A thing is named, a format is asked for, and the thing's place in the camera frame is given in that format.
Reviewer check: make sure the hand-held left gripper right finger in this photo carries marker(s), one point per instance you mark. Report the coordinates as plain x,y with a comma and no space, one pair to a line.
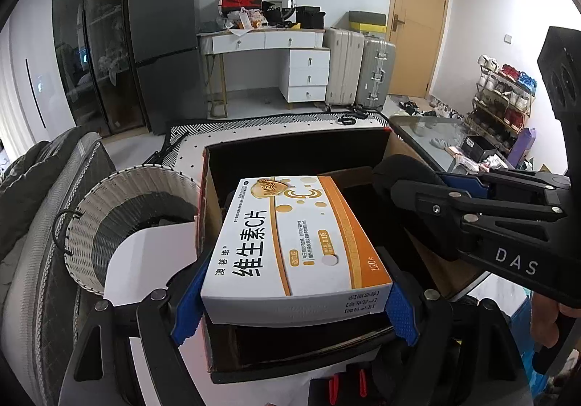
401,313

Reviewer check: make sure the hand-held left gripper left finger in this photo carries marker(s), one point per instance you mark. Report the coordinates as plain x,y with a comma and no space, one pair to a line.
186,310

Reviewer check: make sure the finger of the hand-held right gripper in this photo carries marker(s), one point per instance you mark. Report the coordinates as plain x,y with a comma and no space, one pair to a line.
463,186
426,201

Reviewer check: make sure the orange and white carton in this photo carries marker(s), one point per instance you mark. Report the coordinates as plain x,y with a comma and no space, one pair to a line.
290,247

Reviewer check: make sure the black cardboard box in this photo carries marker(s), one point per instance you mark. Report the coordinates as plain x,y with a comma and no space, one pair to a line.
290,161

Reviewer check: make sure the person's right hand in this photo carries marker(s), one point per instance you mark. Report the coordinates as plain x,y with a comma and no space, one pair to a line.
544,319

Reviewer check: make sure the pile of assorted small packets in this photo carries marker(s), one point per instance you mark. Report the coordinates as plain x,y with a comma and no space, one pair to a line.
467,164

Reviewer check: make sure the small black open box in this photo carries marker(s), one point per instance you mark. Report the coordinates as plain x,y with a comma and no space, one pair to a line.
479,148

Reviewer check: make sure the glass side table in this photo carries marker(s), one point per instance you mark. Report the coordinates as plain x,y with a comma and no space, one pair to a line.
422,138

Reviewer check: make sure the purple yoga mat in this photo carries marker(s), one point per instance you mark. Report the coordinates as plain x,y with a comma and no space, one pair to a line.
522,147

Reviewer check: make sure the metal shoe rack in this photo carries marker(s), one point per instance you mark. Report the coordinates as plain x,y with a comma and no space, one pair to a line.
476,108

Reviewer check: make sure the group of loose shoes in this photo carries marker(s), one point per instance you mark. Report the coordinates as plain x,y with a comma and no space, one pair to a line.
442,108

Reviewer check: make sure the black item with red stripes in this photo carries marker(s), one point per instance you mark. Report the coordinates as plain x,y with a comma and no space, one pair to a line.
349,383

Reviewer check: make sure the blue desk mat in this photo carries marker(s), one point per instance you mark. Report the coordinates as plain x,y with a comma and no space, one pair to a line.
526,356

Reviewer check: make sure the group of shelved shoes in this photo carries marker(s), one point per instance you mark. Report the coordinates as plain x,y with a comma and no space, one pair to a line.
504,88

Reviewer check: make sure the small black object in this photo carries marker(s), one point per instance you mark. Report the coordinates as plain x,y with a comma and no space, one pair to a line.
348,119

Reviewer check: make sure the white woven basket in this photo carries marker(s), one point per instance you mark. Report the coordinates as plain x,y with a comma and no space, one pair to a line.
136,188

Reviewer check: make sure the silver suitcase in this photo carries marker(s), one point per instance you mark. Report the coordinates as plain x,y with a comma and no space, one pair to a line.
374,72

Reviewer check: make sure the beige suitcase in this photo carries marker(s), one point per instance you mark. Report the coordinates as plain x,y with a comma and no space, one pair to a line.
344,68

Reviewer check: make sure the wooden door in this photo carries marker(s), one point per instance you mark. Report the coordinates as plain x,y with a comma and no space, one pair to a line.
420,11

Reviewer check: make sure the white dresser with drawers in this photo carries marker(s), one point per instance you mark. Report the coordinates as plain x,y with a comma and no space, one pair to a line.
304,63

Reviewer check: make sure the yellow and black box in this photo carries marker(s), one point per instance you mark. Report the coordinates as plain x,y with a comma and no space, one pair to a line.
367,22

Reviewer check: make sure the black square bag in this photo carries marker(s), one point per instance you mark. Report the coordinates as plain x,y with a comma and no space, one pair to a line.
311,18

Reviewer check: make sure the clear snack bag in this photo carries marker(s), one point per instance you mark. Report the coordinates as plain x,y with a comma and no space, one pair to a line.
247,19

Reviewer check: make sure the dark grey refrigerator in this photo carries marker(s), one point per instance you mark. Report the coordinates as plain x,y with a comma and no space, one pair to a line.
165,33

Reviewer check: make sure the dark glass cabinet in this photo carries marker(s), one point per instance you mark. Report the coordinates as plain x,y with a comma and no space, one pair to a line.
95,47

